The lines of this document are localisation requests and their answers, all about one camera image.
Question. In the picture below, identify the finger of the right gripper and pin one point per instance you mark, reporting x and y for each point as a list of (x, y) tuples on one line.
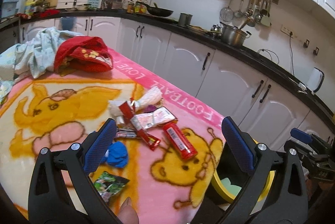
[(301, 136), (301, 151)]

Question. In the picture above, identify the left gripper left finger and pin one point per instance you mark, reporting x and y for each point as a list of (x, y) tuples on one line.
[(49, 200)]

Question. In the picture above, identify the green snack packet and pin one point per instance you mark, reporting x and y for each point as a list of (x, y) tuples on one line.
[(109, 185)]

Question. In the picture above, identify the blue plastic bag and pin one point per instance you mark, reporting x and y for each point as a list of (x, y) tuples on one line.
[(116, 155)]

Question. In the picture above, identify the red cylindrical snack tube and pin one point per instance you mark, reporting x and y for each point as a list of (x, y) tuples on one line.
[(179, 141)]

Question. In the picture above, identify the red snack stick wrapper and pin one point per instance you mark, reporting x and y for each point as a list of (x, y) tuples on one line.
[(151, 141)]

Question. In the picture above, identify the white pink tissue packet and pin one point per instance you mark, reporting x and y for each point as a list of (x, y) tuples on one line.
[(156, 118)]

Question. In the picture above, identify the purple candy wrapper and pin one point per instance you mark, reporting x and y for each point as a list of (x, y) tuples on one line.
[(149, 109)]

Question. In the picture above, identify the white foam net bundle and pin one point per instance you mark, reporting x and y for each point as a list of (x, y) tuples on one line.
[(151, 97)]

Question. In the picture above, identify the green foam net sleeve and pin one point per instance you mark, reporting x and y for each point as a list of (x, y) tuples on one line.
[(231, 188)]

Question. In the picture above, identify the yellow rimmed trash bin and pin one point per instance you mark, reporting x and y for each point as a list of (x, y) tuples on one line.
[(227, 167)]

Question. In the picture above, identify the white lower kitchen cabinets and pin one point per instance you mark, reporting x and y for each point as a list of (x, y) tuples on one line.
[(233, 82)]

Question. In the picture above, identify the operator thumb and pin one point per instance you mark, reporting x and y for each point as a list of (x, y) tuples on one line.
[(127, 213)]

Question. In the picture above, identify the pink cartoon fleece blanket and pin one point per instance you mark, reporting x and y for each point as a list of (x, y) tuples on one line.
[(55, 111)]

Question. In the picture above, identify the stainless steel stock pot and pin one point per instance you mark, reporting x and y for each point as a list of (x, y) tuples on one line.
[(233, 36)]

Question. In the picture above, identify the small metal kettle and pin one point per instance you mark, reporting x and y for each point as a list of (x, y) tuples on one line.
[(216, 31)]

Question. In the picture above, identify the light blue patterned cloth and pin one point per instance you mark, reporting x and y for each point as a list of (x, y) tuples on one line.
[(32, 58)]

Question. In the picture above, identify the red embroidered cloth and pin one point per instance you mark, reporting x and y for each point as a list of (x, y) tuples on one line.
[(83, 53)]

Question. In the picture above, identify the hanging metal strainer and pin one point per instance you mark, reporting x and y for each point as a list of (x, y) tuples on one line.
[(226, 13)]

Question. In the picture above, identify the metal cup on counter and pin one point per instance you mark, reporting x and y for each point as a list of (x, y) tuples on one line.
[(184, 19)]

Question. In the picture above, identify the black frying pan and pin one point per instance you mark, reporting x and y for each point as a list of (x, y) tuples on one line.
[(155, 11)]

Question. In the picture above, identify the blue plastic storage box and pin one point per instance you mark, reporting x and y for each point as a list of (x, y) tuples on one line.
[(8, 8)]

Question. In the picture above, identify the white appliance with black handle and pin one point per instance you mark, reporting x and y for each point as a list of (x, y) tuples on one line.
[(314, 82)]

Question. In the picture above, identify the white wall power socket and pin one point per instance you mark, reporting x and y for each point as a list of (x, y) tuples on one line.
[(287, 31)]

